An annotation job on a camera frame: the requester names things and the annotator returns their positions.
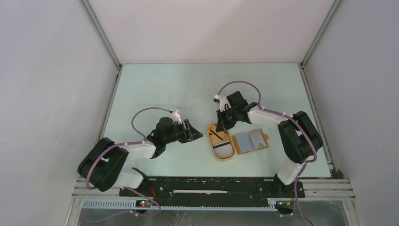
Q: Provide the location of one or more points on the grey slotted cable duct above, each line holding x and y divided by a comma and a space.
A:
128, 204

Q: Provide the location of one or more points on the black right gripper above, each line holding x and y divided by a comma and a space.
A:
222, 125

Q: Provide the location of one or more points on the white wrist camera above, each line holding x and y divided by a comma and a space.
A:
176, 115
223, 102

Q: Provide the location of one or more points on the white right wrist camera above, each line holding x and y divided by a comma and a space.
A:
223, 102

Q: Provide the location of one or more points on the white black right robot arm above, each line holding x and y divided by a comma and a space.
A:
299, 137

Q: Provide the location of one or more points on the black mounting base plate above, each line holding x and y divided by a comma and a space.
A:
218, 191

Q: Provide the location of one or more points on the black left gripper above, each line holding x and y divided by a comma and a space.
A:
191, 134

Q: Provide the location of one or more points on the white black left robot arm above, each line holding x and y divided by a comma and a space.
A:
106, 165

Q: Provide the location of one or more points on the orange leather card holder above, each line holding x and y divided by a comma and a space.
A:
243, 144

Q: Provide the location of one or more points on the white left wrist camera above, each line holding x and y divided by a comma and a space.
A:
176, 115

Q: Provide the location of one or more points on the orange oval plastic tray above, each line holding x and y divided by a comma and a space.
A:
218, 137

